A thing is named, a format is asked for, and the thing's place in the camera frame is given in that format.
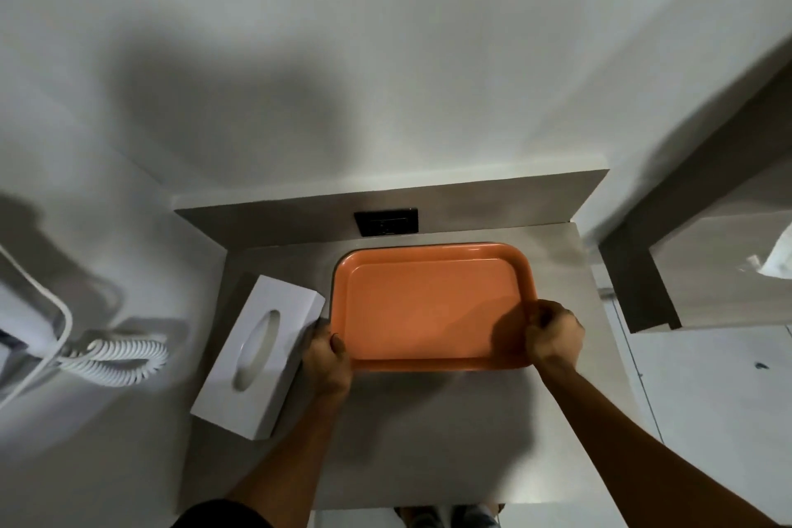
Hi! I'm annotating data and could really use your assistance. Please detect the person's black sleeve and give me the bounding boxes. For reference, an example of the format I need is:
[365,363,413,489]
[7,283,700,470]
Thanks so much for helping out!
[174,498,274,528]

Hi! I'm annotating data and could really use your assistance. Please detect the white coiled cord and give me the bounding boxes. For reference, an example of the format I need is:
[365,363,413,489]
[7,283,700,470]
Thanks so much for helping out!
[59,337,170,387]

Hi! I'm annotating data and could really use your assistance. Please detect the person's left hand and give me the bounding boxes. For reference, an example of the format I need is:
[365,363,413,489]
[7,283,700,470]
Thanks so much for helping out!
[301,320,355,400]

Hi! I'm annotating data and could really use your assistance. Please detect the white tissue paper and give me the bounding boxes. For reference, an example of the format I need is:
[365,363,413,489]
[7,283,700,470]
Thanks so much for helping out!
[740,223,792,280]

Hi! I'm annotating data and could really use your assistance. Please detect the orange plastic tray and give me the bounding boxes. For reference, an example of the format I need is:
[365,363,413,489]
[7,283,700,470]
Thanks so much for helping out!
[332,242,538,372]

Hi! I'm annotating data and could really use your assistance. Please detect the white wall-mounted hair dryer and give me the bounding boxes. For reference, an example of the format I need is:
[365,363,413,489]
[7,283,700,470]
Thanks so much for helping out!
[0,244,75,411]

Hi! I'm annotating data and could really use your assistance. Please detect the black wall socket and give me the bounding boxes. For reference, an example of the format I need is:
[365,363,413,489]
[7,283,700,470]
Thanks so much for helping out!
[354,207,420,238]

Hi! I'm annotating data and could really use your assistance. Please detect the person's left forearm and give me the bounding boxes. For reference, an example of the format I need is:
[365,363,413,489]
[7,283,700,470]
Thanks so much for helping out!
[224,388,347,512]

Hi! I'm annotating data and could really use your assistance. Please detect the person's right hand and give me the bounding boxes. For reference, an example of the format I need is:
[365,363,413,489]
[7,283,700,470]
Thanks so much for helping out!
[524,299,586,371]

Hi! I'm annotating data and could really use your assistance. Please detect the person's shoes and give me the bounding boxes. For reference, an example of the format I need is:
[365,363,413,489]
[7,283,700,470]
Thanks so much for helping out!
[395,503,505,528]

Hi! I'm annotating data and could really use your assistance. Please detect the grey wooden shelf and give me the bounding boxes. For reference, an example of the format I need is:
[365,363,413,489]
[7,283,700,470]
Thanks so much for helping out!
[597,57,792,335]

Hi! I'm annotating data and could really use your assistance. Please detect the person's right forearm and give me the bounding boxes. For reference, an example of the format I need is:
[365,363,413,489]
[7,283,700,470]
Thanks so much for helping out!
[533,358,782,528]

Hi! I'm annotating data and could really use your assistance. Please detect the white tissue box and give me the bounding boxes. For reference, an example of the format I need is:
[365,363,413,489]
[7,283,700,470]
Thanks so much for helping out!
[190,274,326,441]

